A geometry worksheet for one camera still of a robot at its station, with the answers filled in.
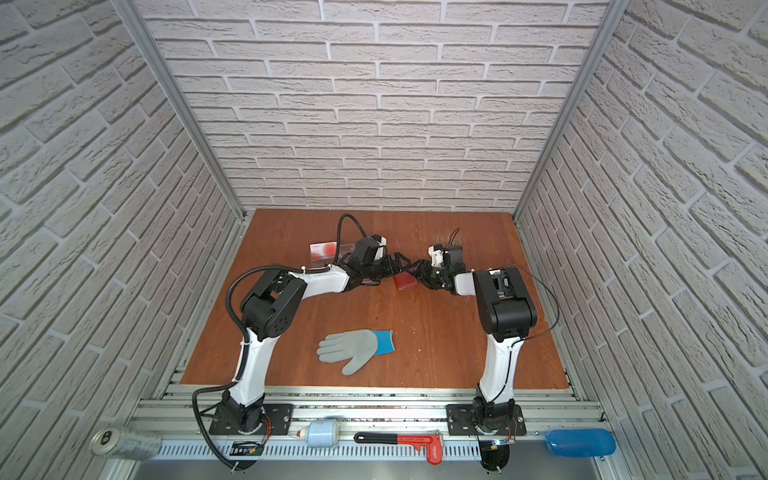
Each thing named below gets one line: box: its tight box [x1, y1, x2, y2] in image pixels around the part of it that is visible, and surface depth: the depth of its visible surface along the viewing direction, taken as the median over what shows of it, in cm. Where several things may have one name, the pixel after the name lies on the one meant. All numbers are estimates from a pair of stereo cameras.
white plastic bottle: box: [296, 419, 340, 449], surface depth 66 cm
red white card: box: [309, 241, 337, 261], surface depth 99 cm
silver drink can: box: [90, 427, 161, 461], surface depth 61 cm
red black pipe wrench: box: [354, 432, 443, 465], surface depth 72 cm
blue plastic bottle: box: [545, 428, 616, 458], surface depth 71 cm
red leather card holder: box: [394, 272, 417, 291], surface depth 100 cm
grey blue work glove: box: [316, 329, 395, 375], surface depth 87 cm
